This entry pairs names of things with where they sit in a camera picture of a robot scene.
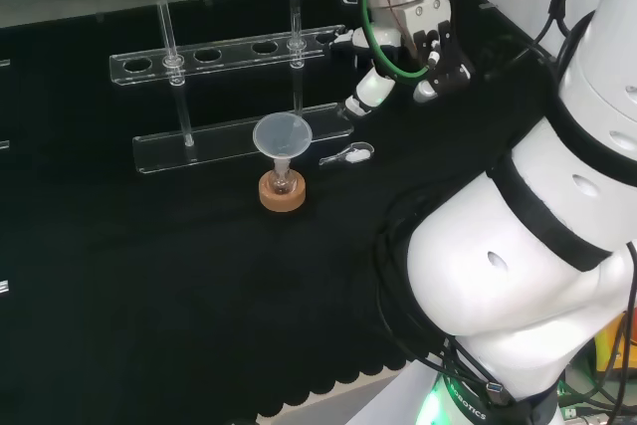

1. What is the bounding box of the long black cable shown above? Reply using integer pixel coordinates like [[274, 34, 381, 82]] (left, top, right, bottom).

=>
[[589, 240, 637, 416]]

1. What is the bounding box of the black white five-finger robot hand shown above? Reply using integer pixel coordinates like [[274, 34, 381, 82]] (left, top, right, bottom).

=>
[[325, 0, 474, 120]]

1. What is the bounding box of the small glass round-bottom flask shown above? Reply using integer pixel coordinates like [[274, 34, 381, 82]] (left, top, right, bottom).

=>
[[271, 155, 296, 196]]

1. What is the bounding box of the green cable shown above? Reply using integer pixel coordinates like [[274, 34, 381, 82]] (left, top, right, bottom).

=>
[[358, 0, 437, 82]]

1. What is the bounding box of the black bench cloth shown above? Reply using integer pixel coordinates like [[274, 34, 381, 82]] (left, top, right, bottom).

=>
[[0, 0, 566, 421]]

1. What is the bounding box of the translucent plastic funnel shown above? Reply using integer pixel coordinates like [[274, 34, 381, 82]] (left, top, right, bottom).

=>
[[251, 113, 314, 176]]

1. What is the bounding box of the brown cork ring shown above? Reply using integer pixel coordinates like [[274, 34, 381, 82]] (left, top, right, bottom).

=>
[[258, 169, 307, 214]]

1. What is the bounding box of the blue usb plug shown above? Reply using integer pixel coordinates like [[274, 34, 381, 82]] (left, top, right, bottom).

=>
[[486, 380, 515, 407]]

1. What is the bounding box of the clear acrylic funnel stand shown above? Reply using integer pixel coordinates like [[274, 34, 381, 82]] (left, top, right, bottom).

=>
[[107, 0, 355, 176]]

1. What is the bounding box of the yellow stop button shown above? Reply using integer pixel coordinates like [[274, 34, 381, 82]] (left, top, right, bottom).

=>
[[593, 314, 637, 396]]

